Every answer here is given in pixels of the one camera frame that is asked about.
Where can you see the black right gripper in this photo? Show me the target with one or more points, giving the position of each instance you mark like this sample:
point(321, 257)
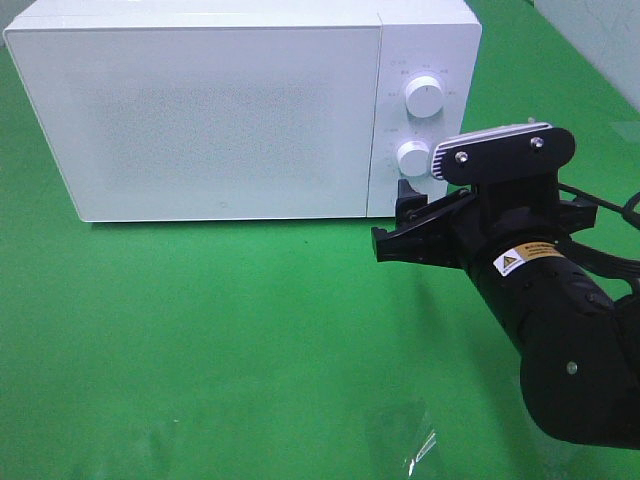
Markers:
point(505, 236)

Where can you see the white microwave knob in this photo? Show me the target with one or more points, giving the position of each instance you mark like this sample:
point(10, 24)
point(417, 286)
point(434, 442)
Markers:
point(424, 96)
point(414, 158)

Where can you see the white microwave door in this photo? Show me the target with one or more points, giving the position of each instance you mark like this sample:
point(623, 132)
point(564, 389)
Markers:
point(201, 124)

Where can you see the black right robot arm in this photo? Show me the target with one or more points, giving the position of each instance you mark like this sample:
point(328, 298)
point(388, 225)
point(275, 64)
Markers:
point(571, 311)

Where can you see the clear plastic film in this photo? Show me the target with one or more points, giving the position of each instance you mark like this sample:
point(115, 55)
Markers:
point(403, 442)

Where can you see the white microwave oven body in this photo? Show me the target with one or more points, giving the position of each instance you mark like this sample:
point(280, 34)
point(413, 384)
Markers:
point(437, 38)

